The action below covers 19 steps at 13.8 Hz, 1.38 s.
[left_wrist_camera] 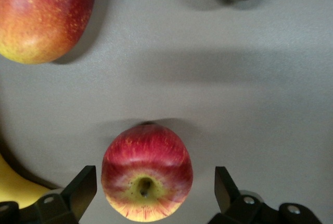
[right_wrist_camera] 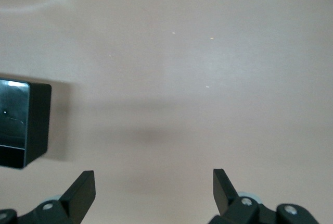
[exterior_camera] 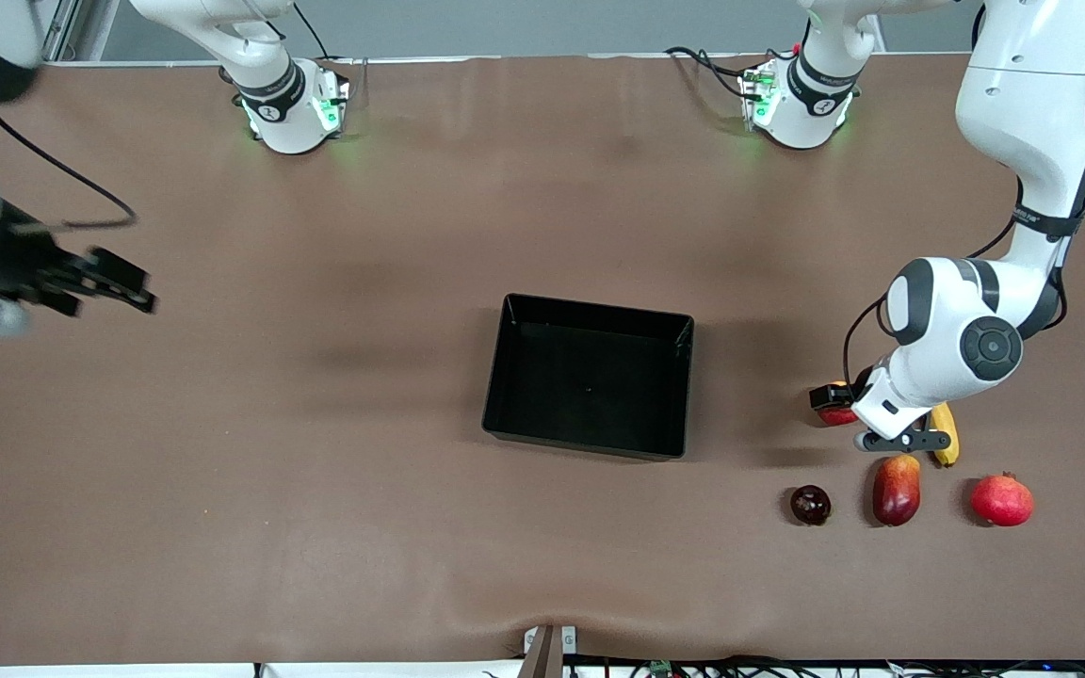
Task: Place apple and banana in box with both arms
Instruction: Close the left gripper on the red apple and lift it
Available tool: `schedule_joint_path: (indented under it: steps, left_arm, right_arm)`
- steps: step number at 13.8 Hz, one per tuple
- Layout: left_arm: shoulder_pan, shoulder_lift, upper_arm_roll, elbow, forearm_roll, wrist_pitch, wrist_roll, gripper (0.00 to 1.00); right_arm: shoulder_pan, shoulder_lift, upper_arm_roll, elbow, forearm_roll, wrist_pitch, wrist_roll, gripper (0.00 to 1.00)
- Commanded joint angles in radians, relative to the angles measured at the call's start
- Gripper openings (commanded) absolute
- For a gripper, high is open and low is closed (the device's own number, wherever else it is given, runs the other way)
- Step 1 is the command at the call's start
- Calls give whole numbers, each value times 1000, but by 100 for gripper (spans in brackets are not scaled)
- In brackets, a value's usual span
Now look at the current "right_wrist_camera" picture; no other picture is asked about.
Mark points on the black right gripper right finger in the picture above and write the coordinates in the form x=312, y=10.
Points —
x=234, y=211

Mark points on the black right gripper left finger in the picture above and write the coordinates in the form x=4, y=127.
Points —
x=72, y=203

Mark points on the black plastic box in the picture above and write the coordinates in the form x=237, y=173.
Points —
x=36, y=119

